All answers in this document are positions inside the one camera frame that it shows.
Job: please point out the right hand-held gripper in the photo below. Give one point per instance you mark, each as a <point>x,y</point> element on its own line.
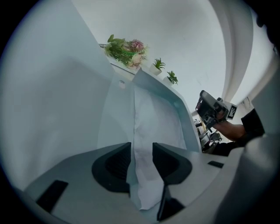
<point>232,111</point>

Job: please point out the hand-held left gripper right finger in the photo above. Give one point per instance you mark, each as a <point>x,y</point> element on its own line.
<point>197,175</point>

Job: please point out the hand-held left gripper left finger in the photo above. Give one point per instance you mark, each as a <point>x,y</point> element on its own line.
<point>87,197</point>

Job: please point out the white cloth sheet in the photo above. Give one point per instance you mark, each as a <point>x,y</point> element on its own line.
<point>155,122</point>

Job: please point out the person's right forearm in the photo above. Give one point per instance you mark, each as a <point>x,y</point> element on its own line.
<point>230,130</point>

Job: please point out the person's right hand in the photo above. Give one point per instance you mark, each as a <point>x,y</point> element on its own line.
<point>221,116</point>

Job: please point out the small leafy potted plant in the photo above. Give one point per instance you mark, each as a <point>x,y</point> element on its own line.
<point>172,77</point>

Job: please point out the person's black shirt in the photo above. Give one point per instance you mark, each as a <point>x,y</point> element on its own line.
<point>253,122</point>

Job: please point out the small spiky potted plant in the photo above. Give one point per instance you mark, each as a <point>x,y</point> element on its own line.
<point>158,65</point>

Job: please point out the pink flower bouquet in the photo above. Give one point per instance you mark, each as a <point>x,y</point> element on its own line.
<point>128,52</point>

